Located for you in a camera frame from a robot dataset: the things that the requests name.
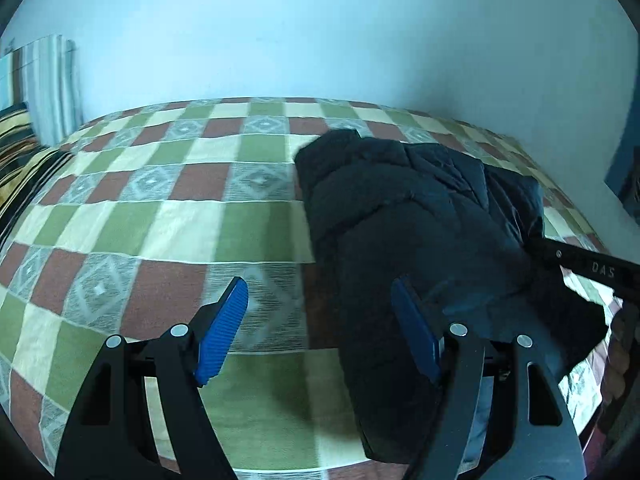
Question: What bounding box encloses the checkered patchwork bed cover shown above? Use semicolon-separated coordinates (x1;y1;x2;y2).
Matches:
0;96;626;480

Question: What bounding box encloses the black quilted puffer jacket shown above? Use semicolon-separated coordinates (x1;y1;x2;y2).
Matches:
295;130;606;464

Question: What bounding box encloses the striped brown yellow pillow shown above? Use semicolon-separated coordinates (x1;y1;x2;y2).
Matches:
0;102;73;244

